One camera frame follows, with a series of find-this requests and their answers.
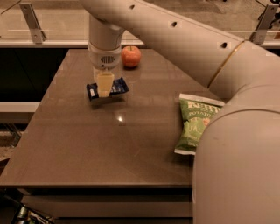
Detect glass railing panel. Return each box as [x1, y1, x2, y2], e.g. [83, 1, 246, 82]
[0, 0, 270, 41]

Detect left metal railing bracket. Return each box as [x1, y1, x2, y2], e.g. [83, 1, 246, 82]
[19, 3, 46, 44]

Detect brown table with drawers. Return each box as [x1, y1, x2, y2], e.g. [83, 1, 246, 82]
[0, 49, 209, 224]

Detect red apple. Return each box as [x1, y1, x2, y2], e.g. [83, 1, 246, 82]
[121, 46, 142, 68]

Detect metal railing bracket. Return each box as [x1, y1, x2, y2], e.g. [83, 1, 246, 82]
[19, 3, 46, 44]
[249, 3, 279, 45]

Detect green jalapeno chips bag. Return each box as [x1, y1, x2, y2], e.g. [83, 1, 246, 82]
[174, 94, 225, 155]

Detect blue rxbar blueberry wrapper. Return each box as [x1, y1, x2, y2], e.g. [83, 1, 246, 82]
[86, 77, 130, 101]

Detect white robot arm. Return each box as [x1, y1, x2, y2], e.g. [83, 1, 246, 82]
[80, 0, 280, 224]

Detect right metal railing bracket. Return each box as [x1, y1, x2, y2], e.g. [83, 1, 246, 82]
[249, 3, 279, 45]

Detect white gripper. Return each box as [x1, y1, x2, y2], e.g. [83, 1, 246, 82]
[87, 43, 122, 98]

